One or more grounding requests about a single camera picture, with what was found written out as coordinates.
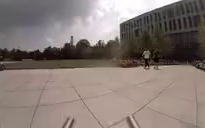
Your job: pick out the pale concrete slab plaza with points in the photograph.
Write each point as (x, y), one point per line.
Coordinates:
(100, 90)

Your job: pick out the tall chimney tower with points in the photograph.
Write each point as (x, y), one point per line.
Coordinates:
(71, 40)

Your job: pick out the grass lawn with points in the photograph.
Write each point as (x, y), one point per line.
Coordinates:
(60, 63)

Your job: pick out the row of dark trees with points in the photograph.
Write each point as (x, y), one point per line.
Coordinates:
(56, 51)

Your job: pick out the row of young pale trees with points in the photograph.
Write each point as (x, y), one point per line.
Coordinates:
(156, 45)

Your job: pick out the robot's own part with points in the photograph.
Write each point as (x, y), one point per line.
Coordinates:
(68, 122)
(132, 121)

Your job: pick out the large grey office building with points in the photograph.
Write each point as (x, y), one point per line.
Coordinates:
(176, 23)

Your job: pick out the row of parked bicycles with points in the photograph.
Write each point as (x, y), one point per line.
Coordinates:
(203, 65)

